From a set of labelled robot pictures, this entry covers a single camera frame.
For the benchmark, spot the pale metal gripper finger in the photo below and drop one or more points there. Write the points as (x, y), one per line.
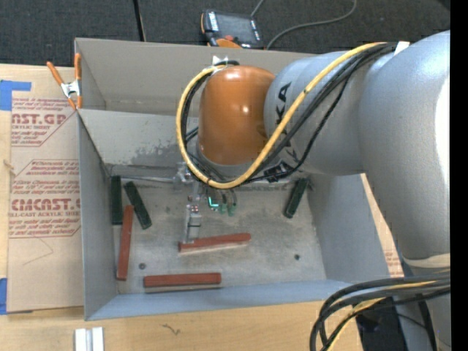
(196, 225)
(185, 229)

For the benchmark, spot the red-brown flat block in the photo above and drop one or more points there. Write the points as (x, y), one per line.
(183, 281)
(215, 242)
(125, 243)

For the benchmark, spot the dark green flat block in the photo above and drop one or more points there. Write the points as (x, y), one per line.
(138, 206)
(116, 199)
(295, 199)

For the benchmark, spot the grey metal bin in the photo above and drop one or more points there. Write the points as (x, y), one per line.
(256, 262)

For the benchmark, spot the brown cardboard board red print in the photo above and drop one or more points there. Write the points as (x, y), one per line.
(44, 262)

